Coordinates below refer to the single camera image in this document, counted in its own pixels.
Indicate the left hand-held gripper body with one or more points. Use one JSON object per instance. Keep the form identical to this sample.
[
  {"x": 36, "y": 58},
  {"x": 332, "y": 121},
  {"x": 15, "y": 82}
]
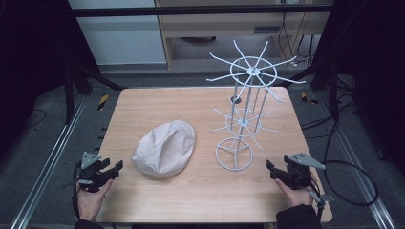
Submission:
[{"x": 90, "y": 173}]

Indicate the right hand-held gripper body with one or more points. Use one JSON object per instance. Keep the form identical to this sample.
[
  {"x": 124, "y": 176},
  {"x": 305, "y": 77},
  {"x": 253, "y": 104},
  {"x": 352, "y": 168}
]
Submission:
[{"x": 299, "y": 173}]

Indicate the person's right hand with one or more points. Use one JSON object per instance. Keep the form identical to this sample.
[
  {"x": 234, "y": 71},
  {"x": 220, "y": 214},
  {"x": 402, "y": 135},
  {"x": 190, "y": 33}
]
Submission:
[{"x": 297, "y": 197}]

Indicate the person's left hand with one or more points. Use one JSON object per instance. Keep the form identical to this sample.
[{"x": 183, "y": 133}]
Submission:
[{"x": 90, "y": 202}]

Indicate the beige flat cap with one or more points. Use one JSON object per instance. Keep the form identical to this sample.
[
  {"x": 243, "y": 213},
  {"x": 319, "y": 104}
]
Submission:
[{"x": 165, "y": 149}]

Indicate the yellow black striped marker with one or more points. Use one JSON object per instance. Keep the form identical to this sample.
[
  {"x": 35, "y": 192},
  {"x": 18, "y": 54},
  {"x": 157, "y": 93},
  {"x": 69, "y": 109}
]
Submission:
[
  {"x": 102, "y": 102},
  {"x": 308, "y": 98}
]

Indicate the small black round disc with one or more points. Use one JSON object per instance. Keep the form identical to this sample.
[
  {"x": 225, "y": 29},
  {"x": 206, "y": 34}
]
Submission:
[{"x": 236, "y": 99}]

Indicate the black metal stand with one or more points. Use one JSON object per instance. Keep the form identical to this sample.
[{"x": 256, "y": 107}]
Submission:
[
  {"x": 332, "y": 92},
  {"x": 68, "y": 95}
]

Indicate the black curtain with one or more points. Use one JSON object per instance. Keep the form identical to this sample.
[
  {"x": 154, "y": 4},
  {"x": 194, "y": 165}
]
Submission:
[
  {"x": 372, "y": 63},
  {"x": 31, "y": 57}
]

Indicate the white cabinet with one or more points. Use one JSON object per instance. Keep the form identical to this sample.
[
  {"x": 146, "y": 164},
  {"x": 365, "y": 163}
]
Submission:
[{"x": 121, "y": 35}]

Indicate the wooden desk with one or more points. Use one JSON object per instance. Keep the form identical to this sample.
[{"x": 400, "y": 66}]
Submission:
[{"x": 223, "y": 27}]

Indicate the black horizontal metal bar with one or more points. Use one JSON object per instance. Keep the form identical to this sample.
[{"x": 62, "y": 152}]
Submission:
[{"x": 191, "y": 10}]

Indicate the aluminium floor rail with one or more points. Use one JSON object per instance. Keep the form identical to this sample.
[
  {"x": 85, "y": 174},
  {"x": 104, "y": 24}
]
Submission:
[
  {"x": 359, "y": 171},
  {"x": 47, "y": 162}
]

